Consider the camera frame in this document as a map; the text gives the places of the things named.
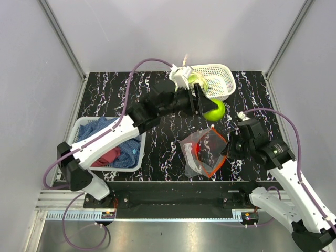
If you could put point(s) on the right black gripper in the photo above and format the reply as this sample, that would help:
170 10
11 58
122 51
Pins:
229 150

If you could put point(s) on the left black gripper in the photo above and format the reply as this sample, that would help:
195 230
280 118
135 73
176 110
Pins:
205 104

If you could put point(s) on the fake green apple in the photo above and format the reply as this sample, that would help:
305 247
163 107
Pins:
216 114

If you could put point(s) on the clear zip top bag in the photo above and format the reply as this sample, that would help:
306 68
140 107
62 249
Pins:
209 160

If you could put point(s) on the fake green white cabbage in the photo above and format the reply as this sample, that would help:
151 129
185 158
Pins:
197 78

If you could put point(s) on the fake green onion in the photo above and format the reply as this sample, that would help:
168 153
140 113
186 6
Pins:
184 60

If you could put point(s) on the fake red fruit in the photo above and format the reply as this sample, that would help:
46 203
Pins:
197 149

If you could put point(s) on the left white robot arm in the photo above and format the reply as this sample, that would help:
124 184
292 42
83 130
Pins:
163 99

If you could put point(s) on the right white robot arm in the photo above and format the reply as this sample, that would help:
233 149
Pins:
308 220

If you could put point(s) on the white perforated plastic basket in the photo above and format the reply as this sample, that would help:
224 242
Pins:
220 80

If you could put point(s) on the white laundry basket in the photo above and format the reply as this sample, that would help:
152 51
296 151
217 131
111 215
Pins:
76 126

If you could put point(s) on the blue checkered cloth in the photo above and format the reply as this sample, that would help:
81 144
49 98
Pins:
130 149

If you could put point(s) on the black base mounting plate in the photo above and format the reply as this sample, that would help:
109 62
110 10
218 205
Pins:
176 201

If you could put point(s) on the dark red cloth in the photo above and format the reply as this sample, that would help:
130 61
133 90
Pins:
107 158

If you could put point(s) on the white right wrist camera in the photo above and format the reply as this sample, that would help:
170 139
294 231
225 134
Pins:
242 117

